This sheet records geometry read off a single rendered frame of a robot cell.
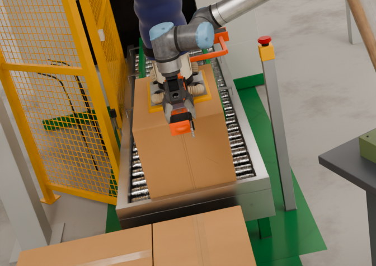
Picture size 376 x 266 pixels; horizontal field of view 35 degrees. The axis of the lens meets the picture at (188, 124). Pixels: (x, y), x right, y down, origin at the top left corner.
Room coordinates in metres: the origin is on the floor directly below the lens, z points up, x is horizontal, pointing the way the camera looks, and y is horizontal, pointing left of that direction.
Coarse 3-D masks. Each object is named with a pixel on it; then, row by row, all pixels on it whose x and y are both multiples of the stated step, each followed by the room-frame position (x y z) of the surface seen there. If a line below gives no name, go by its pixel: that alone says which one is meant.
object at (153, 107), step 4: (148, 84) 2.75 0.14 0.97; (152, 84) 2.73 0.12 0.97; (148, 88) 2.69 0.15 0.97; (148, 92) 2.64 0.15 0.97; (156, 92) 2.55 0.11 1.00; (160, 92) 2.60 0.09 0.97; (148, 96) 2.60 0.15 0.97; (148, 100) 2.55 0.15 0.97; (148, 104) 2.51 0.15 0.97; (152, 104) 2.49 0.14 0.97; (156, 104) 2.48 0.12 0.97; (160, 104) 2.47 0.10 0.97; (148, 108) 2.47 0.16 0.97; (152, 108) 2.45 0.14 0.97; (156, 108) 2.45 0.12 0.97; (160, 108) 2.45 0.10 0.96; (152, 112) 2.45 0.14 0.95
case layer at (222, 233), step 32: (160, 224) 2.17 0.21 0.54; (192, 224) 2.12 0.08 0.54; (224, 224) 2.07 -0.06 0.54; (32, 256) 2.15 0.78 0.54; (64, 256) 2.10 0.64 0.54; (96, 256) 2.05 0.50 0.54; (128, 256) 2.00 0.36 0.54; (160, 256) 1.95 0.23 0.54; (192, 256) 1.91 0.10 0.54; (224, 256) 1.86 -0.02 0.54
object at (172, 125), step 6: (174, 114) 2.05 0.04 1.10; (180, 114) 2.04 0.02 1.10; (186, 114) 2.02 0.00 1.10; (174, 120) 2.00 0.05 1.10; (180, 120) 1.99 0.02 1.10; (186, 120) 1.97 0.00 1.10; (174, 126) 1.97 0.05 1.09; (174, 132) 1.97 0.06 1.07; (180, 132) 1.97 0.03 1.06; (186, 132) 1.97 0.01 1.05
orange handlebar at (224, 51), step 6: (222, 42) 2.77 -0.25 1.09; (222, 48) 2.69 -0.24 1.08; (204, 54) 2.65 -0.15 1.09; (210, 54) 2.64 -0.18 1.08; (216, 54) 2.64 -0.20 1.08; (222, 54) 2.64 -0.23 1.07; (192, 60) 2.64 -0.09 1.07; (198, 60) 2.65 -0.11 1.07; (180, 126) 1.97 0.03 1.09; (186, 126) 1.96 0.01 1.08
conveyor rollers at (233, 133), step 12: (204, 60) 4.01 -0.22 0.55; (216, 72) 3.74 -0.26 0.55; (228, 108) 3.18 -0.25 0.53; (228, 120) 3.01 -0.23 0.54; (228, 132) 2.91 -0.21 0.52; (240, 144) 2.73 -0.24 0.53; (240, 156) 2.58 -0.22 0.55; (240, 168) 2.48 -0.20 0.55; (132, 180) 2.59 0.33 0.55; (144, 180) 2.57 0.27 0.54; (132, 192) 2.49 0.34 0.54; (144, 192) 2.48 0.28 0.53
